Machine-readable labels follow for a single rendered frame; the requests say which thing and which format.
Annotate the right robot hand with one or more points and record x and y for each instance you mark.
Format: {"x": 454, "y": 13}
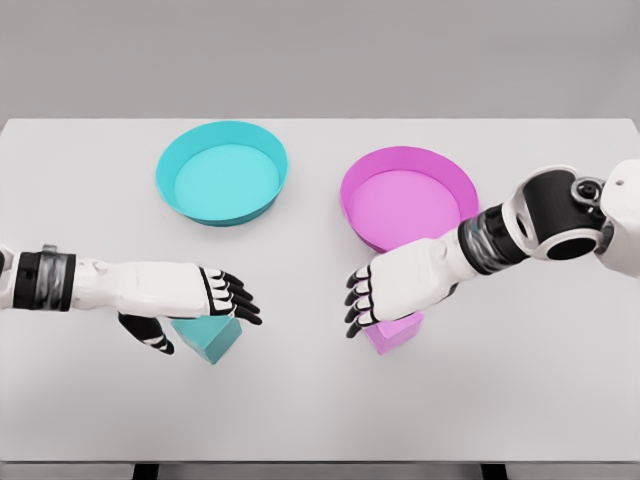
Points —
{"x": 400, "y": 285}

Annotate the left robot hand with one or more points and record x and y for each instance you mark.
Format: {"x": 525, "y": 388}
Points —
{"x": 165, "y": 290}

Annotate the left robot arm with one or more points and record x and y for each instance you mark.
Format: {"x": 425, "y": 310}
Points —
{"x": 65, "y": 282}

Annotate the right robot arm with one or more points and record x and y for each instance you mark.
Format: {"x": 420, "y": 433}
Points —
{"x": 545, "y": 220}

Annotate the pink block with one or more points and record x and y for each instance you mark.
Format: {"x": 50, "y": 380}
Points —
{"x": 392, "y": 332}

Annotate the cyan block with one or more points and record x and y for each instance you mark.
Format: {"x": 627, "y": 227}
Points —
{"x": 212, "y": 340}

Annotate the pink plate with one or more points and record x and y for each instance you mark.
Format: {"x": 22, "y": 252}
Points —
{"x": 405, "y": 200}

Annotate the cyan plate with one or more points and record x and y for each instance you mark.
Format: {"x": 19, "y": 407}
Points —
{"x": 222, "y": 172}

